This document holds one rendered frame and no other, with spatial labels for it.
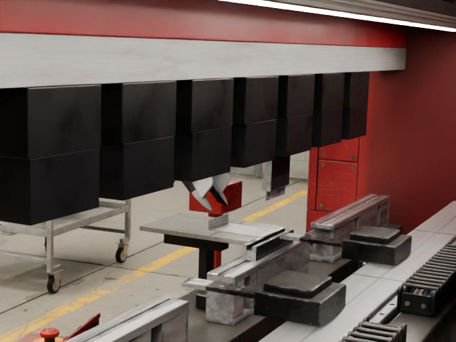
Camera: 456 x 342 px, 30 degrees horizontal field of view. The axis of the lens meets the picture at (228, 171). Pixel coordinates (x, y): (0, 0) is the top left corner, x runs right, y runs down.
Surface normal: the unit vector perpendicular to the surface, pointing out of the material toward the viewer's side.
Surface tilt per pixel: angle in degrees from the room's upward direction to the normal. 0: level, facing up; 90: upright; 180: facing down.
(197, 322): 0
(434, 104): 90
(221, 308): 90
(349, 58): 90
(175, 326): 90
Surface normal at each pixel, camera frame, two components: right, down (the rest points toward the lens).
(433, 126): -0.44, 0.12
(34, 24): 0.90, 0.09
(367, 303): 0.03, -0.99
